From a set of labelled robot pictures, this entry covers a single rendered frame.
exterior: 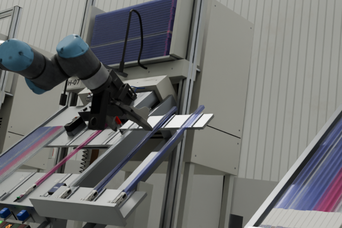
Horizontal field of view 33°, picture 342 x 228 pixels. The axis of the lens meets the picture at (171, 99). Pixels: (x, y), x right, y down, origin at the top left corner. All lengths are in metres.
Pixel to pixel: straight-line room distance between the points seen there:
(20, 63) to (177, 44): 0.95
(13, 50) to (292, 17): 4.13
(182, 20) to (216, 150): 0.57
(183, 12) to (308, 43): 3.03
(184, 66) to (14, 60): 0.96
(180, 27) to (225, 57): 0.32
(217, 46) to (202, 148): 0.46
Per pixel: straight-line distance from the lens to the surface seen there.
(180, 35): 2.29
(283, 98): 5.11
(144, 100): 2.19
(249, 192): 4.97
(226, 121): 2.50
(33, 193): 2.04
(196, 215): 5.03
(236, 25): 2.62
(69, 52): 1.53
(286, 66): 5.20
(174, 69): 2.27
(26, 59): 1.46
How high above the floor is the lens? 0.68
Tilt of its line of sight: 14 degrees up
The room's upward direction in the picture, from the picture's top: 8 degrees clockwise
